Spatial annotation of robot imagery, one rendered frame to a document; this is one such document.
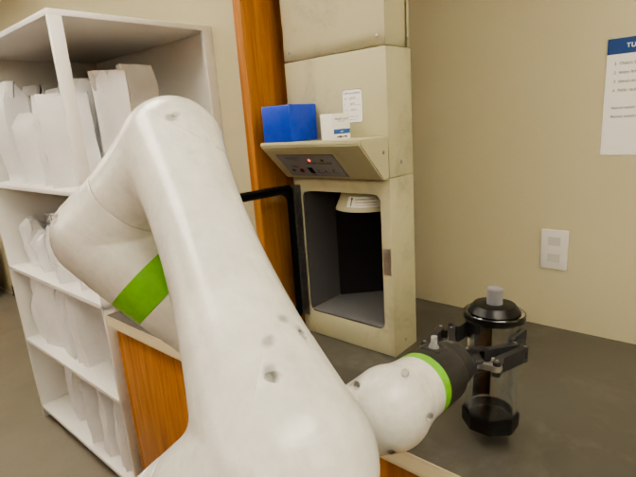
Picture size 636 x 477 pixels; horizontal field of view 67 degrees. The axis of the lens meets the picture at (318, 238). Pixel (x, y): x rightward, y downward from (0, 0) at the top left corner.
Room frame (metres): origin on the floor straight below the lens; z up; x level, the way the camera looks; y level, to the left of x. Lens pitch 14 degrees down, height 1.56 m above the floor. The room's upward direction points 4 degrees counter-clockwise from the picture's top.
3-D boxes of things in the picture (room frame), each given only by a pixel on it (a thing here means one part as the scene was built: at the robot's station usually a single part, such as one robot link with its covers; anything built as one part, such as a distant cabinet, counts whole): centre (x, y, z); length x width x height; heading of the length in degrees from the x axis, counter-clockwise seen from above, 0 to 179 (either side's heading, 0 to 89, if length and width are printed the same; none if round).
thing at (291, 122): (1.27, 0.05, 1.56); 0.10 x 0.10 x 0.09; 48
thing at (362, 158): (1.20, -0.02, 1.46); 0.32 x 0.11 x 0.10; 48
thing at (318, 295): (1.33, -0.14, 1.19); 0.26 x 0.24 x 0.35; 48
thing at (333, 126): (1.17, -0.06, 1.54); 0.05 x 0.05 x 0.06; 34
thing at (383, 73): (1.33, -0.15, 1.33); 0.32 x 0.25 x 0.77; 48
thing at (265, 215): (1.23, 0.18, 1.19); 0.30 x 0.01 x 0.40; 131
